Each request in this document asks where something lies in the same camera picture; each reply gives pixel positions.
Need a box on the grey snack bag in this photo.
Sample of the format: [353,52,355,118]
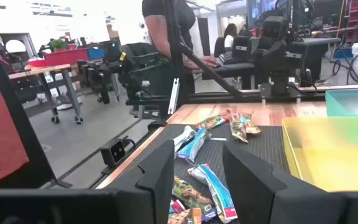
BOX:
[172,176,219,222]

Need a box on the wooden workbench on wheels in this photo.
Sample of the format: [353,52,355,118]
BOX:
[7,63,85,125]

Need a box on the black table-level camera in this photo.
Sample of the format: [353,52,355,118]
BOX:
[99,138,127,169]

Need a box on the light blue green granola bar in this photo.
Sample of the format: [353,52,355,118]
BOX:
[172,125,197,152]

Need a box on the grey woven mat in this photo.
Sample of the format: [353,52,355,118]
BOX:
[104,123,291,224]

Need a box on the red plastic tub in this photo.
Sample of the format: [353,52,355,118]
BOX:
[28,48,90,68]

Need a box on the person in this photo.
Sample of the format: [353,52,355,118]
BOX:
[141,0,221,108]
[223,23,239,53]

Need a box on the yellow translucent plastic bin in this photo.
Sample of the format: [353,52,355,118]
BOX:
[282,116,358,193]

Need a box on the blue white granola bar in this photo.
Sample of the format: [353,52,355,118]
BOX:
[176,128,213,165]

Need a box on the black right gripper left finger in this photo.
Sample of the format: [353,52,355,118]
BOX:
[135,139,175,224]

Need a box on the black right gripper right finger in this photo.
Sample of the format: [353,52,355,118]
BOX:
[222,141,288,224]

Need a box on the black aluminium table frame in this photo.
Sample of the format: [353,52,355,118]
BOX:
[124,0,358,121]

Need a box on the blue granola bar red label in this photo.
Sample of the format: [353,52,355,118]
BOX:
[187,164,239,223]

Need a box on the black camera cable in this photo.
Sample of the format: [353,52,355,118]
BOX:
[123,138,136,151]

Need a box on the computer monitor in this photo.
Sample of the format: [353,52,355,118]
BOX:
[246,0,291,29]

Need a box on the teal translucent plastic bin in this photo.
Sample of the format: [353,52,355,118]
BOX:
[324,88,358,118]

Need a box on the blue plastic tub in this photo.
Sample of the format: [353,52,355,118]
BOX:
[87,46,105,60]

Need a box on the black keyboard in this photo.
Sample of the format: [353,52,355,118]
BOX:
[218,51,245,66]

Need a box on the black desk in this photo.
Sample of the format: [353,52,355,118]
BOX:
[194,37,342,91]

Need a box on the small green background plant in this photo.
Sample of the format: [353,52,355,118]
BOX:
[47,37,70,53]

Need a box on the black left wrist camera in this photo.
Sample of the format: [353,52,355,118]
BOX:
[262,14,289,40]

